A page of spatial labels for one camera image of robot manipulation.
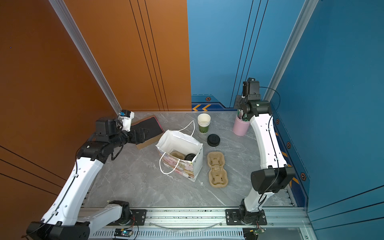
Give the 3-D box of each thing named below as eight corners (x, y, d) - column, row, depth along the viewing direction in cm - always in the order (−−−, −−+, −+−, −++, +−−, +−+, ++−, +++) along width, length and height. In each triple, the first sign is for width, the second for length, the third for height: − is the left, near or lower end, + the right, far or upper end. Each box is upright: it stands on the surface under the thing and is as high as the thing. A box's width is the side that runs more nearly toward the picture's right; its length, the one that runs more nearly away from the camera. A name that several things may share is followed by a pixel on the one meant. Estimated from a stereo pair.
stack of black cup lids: (207, 146, 102) (207, 143, 99) (207, 137, 107) (207, 134, 104) (220, 146, 102) (220, 143, 99) (218, 137, 107) (219, 134, 104)
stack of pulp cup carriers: (208, 188, 84) (209, 185, 80) (207, 155, 97) (207, 151, 93) (227, 188, 84) (229, 185, 80) (223, 155, 97) (224, 151, 93)
